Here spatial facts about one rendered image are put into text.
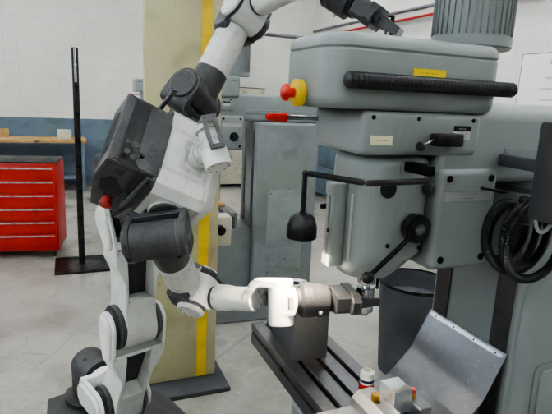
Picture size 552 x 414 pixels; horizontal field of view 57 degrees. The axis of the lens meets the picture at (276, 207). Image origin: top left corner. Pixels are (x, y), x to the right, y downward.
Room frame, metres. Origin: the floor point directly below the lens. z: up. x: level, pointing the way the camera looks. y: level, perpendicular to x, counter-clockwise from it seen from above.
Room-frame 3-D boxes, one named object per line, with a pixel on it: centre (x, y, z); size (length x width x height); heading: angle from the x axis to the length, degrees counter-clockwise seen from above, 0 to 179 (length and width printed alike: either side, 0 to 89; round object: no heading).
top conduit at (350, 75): (1.15, -0.34, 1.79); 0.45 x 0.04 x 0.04; 113
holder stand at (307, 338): (1.59, -0.10, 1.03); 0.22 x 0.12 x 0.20; 18
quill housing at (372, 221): (1.27, -0.25, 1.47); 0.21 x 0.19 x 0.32; 23
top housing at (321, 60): (1.28, -0.26, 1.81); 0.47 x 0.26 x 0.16; 113
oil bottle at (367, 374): (1.28, -0.28, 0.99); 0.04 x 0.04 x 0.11
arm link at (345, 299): (1.25, -0.16, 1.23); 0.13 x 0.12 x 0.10; 13
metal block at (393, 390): (1.12, -0.31, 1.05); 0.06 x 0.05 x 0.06; 24
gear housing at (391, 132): (1.29, -0.29, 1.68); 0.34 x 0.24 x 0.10; 113
